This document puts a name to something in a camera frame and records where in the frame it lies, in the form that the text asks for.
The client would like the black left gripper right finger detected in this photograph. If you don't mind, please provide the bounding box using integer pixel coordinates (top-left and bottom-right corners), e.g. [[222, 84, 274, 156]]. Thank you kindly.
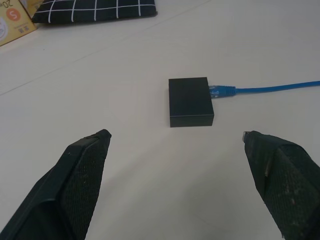
[[242, 130, 320, 240]]

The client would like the black white-grid fabric pouch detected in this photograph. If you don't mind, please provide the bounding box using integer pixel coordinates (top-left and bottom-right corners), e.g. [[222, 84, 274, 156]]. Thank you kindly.
[[31, 0, 158, 25]]

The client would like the yellow cardboard box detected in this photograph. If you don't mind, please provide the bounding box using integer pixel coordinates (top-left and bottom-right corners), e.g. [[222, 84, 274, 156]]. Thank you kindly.
[[0, 0, 39, 48]]

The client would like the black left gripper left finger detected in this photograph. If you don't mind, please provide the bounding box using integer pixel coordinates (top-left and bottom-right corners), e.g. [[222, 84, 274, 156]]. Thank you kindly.
[[0, 128, 113, 240]]

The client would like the blue Ethernet cable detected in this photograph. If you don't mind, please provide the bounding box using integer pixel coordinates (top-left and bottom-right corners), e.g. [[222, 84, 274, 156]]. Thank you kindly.
[[208, 80, 320, 100]]

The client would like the small black box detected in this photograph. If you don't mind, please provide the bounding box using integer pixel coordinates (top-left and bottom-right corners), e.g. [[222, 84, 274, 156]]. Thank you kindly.
[[168, 76, 216, 129]]

